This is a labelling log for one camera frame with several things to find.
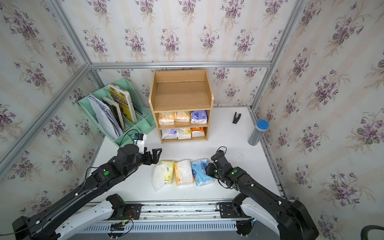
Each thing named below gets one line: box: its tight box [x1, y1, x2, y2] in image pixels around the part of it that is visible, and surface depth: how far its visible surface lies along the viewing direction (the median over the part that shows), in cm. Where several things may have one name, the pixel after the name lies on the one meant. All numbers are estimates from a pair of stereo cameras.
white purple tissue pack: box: [161, 129, 178, 139], surface depth 97 cm
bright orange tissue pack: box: [191, 127, 205, 138], surface depth 98 cm
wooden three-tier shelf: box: [149, 69, 214, 144], surface depth 89 cm
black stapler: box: [232, 111, 242, 124], surface depth 113 cm
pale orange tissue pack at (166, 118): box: [158, 111, 175, 126], surface depth 88 cm
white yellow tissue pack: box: [176, 128, 192, 139], surface depth 98 cm
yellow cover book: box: [107, 83, 137, 124], surface depth 98 cm
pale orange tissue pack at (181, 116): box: [174, 111, 190, 123], surface depth 89 cm
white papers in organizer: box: [87, 93, 123, 140], surface depth 89 cm
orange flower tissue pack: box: [174, 159, 194, 187], surface depth 83 cm
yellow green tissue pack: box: [152, 160, 175, 192], surface depth 83 cm
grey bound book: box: [102, 96, 125, 130], surface depth 97 cm
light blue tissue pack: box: [191, 158, 214, 187], surface depth 84 cm
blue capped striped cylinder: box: [247, 119, 270, 146], surface depth 90 cm
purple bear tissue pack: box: [190, 110, 208, 124], surface depth 88 cm
